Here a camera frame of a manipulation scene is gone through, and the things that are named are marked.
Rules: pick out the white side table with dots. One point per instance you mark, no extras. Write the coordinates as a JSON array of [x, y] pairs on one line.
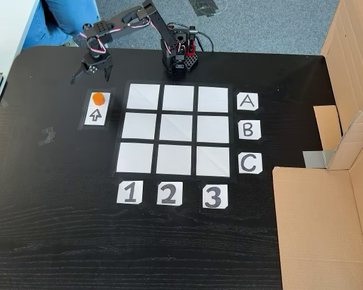
[[6, 30]]

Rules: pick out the dark floor tape patch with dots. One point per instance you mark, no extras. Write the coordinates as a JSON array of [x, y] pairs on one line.
[[207, 6]]

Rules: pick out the paper label number 3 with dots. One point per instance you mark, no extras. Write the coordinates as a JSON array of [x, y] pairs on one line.
[[206, 204]]

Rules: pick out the grey duct tape strip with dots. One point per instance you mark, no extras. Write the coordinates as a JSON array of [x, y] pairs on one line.
[[314, 158]]

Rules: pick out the white paper grid square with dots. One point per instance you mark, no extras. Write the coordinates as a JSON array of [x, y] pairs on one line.
[[135, 158], [176, 127], [213, 161], [213, 99], [143, 96], [213, 129], [178, 98], [174, 159], [139, 126]]

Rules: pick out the person's leg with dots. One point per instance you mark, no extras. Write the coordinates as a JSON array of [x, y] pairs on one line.
[[60, 18]]

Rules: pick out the round orange token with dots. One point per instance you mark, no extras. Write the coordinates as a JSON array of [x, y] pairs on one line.
[[97, 98]]

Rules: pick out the paper label letter A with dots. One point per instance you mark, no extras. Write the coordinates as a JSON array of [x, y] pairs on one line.
[[254, 107]]

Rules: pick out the red black bar clamp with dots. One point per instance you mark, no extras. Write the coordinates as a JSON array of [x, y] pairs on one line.
[[192, 49]]

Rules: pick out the paper label number 1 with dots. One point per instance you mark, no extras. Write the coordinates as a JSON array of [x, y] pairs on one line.
[[121, 185]]

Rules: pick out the dark tape scraps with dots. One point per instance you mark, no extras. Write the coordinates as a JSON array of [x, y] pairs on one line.
[[48, 136]]

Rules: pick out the brown cardboard box panel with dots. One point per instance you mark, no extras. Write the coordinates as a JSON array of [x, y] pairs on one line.
[[351, 45], [314, 226]]

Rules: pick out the paper label letter C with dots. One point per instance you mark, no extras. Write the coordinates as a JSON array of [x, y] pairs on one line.
[[258, 157]]

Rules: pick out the paper label number 2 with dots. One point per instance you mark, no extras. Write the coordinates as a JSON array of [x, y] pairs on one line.
[[161, 201]]

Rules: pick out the paper label letter B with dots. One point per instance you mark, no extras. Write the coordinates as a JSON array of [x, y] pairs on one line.
[[257, 134]]

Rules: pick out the white arrow paper sheet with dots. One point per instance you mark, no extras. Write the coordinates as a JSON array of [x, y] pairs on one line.
[[89, 121]]

